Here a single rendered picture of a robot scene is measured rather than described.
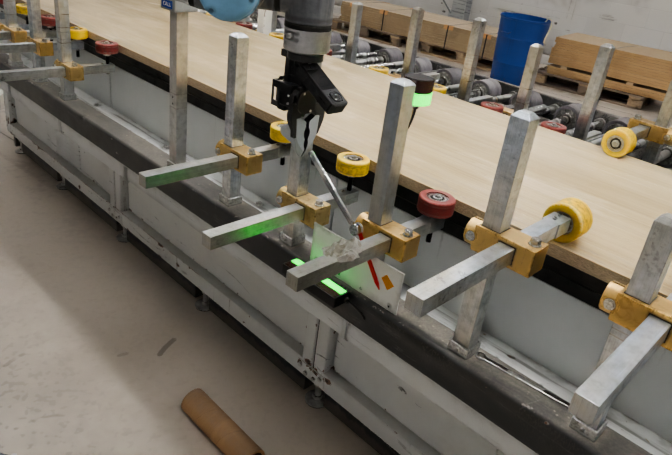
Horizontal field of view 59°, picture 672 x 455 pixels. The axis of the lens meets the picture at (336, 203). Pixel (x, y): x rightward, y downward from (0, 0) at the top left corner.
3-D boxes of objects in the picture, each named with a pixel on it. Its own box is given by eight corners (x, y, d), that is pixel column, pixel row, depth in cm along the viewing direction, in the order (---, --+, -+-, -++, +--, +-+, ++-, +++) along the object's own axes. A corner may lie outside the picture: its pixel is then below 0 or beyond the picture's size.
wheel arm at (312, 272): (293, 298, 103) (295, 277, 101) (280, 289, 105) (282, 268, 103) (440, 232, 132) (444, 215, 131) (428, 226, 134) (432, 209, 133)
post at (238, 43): (228, 217, 160) (237, 34, 139) (220, 212, 162) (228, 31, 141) (239, 214, 162) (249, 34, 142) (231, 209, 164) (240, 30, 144)
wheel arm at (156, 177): (146, 193, 133) (145, 175, 132) (138, 187, 135) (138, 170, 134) (292, 158, 163) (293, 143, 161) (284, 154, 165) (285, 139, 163)
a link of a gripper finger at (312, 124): (296, 146, 129) (300, 105, 125) (315, 156, 125) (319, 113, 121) (285, 149, 127) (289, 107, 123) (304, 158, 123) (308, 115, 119)
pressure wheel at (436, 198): (431, 254, 128) (442, 206, 123) (403, 238, 133) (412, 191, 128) (453, 243, 134) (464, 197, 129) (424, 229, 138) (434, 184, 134)
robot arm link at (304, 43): (341, 31, 114) (304, 33, 108) (338, 57, 116) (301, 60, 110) (309, 22, 120) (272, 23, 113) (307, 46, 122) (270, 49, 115)
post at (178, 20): (175, 172, 173) (176, 11, 154) (166, 166, 176) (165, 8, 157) (188, 169, 176) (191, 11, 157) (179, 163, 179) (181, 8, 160)
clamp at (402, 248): (401, 263, 118) (405, 241, 116) (352, 235, 126) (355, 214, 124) (418, 255, 122) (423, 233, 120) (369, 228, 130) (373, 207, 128)
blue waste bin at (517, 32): (524, 90, 639) (543, 21, 608) (476, 77, 669) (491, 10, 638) (545, 84, 682) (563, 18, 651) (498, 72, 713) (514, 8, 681)
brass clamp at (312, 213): (311, 230, 135) (313, 210, 133) (272, 207, 143) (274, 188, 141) (330, 223, 139) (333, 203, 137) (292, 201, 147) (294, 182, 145)
